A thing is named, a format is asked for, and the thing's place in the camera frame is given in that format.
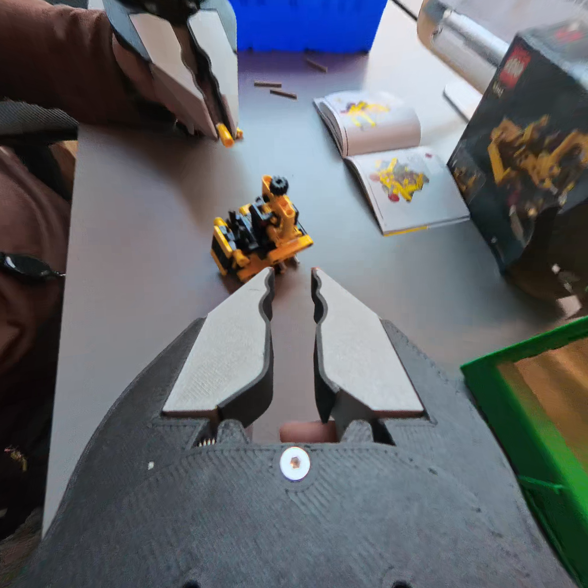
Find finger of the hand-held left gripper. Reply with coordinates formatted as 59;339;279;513
130;14;219;140
188;8;240;139

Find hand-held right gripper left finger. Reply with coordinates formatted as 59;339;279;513
162;267;276;428

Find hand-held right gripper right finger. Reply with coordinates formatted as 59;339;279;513
311;267;425;443

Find yellow black lego vehicle model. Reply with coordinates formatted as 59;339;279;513
210;175;314;283

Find person's left forearm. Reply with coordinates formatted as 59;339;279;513
0;0;194;134

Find open lego instruction booklet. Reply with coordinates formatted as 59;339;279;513
313;90;470;237

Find dark lego set box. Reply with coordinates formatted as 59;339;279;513
447;21;588;304

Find blue plastic storage bin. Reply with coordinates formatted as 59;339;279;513
228;0;389;53

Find green plastic storage bin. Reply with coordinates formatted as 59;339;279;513
460;316;588;588

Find silver stand post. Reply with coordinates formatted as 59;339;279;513
417;0;511;92

